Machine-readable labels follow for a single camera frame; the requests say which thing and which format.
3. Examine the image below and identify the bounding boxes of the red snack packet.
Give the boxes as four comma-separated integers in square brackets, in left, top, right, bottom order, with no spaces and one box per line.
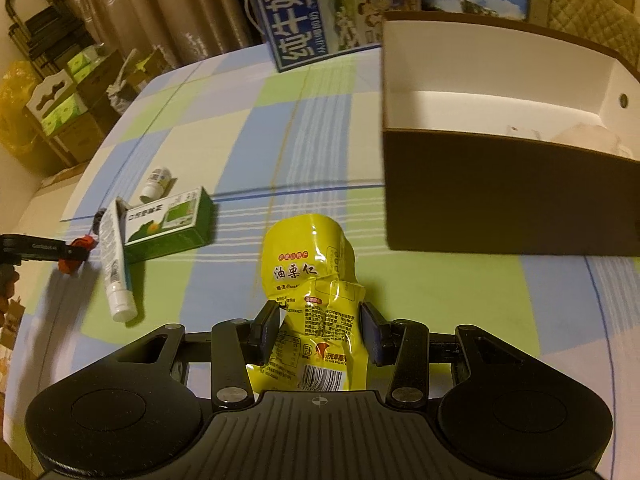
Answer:
[58,235,96,275]

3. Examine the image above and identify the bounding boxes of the dark purple velvet scrunchie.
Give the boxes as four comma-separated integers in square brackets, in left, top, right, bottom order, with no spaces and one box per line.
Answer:
[92,208,106,234]

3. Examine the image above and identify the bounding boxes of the white cream tube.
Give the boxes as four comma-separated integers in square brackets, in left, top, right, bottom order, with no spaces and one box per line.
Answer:
[99,197,138,323]

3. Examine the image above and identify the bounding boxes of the yellow chestnut snack packet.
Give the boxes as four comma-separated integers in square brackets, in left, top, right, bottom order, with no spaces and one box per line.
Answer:
[247,214,368,394]

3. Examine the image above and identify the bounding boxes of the green and white medicine box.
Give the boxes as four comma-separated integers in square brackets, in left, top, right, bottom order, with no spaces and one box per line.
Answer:
[122,188,215,263]

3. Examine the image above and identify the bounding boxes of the small white pill bottle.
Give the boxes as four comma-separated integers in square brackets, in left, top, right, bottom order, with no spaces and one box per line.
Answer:
[139,167,171,203]

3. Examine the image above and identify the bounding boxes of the beige cartoon blanket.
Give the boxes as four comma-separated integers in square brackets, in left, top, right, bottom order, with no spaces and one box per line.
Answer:
[1,165,87,236]

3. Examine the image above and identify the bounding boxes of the cardboard box with green packs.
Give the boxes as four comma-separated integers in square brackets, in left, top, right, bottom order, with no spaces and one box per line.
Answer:
[25,46,124,167]

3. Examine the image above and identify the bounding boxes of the yellow plastic bag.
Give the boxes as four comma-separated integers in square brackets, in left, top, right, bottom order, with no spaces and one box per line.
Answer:
[0,61,41,157]

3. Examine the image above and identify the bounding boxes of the white crumpled plastic bag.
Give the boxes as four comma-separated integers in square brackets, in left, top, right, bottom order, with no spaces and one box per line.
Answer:
[106,49,146,115]

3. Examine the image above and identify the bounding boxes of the black folding rack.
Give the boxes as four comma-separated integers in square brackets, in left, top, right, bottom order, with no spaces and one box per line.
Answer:
[4,0,94,79]

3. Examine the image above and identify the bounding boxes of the checkered bed sheet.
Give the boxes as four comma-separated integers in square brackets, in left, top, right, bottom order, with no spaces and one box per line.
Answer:
[3,46,639,479]

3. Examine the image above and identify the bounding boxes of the brown open cardboard box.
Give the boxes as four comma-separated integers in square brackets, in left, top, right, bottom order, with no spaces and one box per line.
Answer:
[381,12,639,257]

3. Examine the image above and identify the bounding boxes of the white cloth pouch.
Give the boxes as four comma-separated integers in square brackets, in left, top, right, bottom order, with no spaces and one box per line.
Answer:
[551,122,634,158]

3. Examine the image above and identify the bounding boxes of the brown curtain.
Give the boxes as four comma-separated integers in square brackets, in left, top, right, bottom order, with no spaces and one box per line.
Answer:
[66,0,262,67]

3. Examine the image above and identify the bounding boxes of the dark blue milk carton box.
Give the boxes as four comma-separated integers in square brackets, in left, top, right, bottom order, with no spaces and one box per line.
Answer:
[252,0,420,72]

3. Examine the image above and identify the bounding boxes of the quilted beige cushion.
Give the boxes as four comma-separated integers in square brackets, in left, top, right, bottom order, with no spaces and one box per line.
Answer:
[549,0,640,70]

